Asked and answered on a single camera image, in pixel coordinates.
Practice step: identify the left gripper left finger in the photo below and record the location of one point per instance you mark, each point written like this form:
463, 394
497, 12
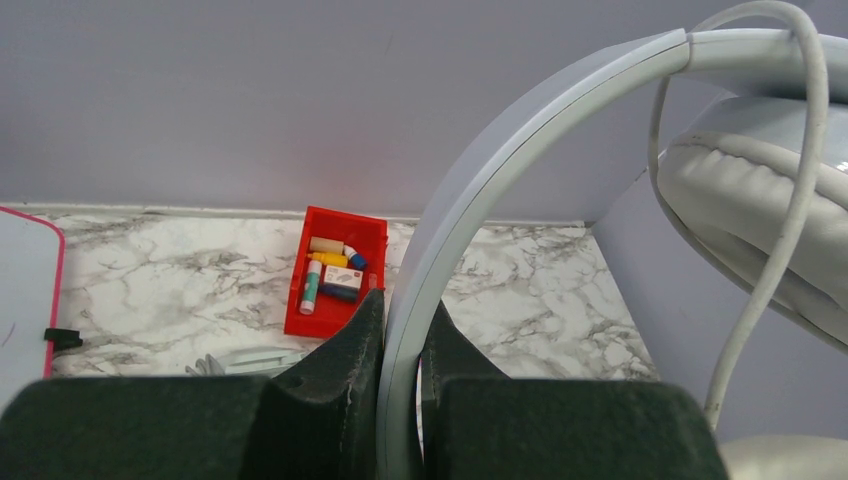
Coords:
316, 420

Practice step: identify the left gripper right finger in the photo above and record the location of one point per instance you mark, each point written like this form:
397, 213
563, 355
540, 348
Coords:
478, 423

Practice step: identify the grey white gaming headset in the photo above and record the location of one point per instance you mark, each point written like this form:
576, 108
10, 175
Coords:
257, 361

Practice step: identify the white small box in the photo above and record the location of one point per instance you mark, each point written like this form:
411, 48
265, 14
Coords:
342, 278

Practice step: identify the white green glue stick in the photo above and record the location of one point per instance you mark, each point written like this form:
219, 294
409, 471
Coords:
310, 287

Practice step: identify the red plastic bin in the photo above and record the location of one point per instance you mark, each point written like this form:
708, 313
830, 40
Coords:
335, 307

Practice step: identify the yellow marker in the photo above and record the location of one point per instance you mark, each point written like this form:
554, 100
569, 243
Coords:
329, 259

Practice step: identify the beige eraser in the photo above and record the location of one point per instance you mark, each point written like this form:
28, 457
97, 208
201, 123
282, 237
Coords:
325, 245

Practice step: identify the pink framed whiteboard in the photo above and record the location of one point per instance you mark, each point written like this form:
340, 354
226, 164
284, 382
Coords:
32, 261

